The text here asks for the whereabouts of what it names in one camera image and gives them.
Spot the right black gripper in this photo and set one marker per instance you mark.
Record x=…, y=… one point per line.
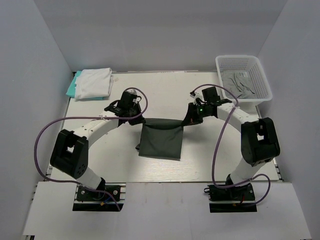
x=191, y=117

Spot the light grey t-shirt in basket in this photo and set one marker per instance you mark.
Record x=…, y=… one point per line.
x=239, y=84

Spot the folded white t-shirt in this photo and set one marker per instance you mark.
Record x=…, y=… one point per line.
x=92, y=83

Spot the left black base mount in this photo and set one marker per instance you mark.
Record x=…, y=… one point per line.
x=89, y=201

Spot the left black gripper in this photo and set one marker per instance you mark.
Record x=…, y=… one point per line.
x=138, y=120

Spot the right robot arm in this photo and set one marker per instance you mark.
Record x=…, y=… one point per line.
x=259, y=143

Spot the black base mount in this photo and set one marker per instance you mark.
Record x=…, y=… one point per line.
x=231, y=200
x=89, y=201

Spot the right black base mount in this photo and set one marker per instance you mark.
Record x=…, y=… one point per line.
x=231, y=200

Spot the dark grey t-shirt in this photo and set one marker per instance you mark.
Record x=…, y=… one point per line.
x=161, y=139

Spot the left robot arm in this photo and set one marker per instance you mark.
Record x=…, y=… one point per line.
x=71, y=150

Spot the folded teal t-shirt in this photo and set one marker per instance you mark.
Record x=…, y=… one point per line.
x=71, y=88

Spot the white plastic basket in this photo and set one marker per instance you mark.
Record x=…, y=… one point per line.
x=248, y=65

